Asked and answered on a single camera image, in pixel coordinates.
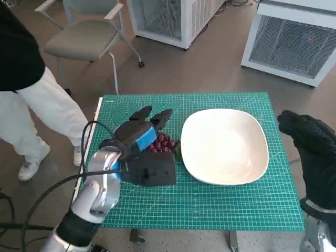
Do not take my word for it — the red toy grape bunch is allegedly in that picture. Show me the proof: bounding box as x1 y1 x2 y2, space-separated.
146 132 182 160

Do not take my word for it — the straight black floor cable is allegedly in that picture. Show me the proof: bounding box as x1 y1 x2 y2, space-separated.
0 222 55 231

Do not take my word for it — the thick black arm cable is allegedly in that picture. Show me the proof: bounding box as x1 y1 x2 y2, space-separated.
20 169 125 252

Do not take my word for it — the curved black floor cable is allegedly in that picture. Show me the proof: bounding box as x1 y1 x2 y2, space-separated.
0 193 16 225

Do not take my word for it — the thin black looped arm cable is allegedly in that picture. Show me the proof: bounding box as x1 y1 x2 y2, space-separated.
80 120 124 175

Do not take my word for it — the person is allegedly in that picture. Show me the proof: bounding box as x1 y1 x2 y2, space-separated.
0 6 91 182

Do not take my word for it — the black left robot hand, blue tape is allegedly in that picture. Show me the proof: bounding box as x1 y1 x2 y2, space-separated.
113 106 173 160

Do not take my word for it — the grey chair with white frame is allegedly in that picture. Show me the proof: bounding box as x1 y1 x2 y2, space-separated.
35 0 146 96

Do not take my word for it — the tangled floor cable bundle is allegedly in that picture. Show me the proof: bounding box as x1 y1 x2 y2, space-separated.
219 0 259 16

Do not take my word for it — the white square plate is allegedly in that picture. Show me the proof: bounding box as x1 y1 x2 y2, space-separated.
180 109 269 186

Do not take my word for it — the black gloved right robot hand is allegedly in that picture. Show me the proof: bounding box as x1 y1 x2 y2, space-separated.
277 110 336 211

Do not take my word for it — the green cutting mat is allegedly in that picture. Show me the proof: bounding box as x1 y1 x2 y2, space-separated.
75 91 306 232

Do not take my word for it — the white mesh-front cabinet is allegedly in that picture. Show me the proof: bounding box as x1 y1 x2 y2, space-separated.
127 0 226 50
240 0 336 89

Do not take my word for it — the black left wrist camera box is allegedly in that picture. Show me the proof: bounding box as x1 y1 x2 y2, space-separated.
120 151 177 187

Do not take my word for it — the metal table leg bracket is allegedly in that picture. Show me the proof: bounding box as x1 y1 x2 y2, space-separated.
227 230 240 252
129 228 145 244

